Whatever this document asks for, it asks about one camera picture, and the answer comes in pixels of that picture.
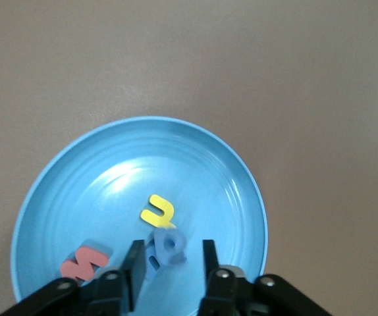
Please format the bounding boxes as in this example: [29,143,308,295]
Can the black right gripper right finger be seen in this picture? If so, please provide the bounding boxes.
[198,239,334,316]

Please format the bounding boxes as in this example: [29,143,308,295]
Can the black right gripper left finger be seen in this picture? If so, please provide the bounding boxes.
[1,239,146,316]

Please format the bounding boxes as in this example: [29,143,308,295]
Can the blue rounded lowercase letter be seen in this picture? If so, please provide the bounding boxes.
[151,227,188,266]

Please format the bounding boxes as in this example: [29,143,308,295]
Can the yellow lowercase foam letter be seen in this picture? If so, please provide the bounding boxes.
[140,194,177,230]

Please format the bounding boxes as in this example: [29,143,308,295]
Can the red lowercase letter w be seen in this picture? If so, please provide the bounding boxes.
[60,239,111,282]

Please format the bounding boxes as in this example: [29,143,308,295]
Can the blue plate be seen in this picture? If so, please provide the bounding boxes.
[11,115,269,316]

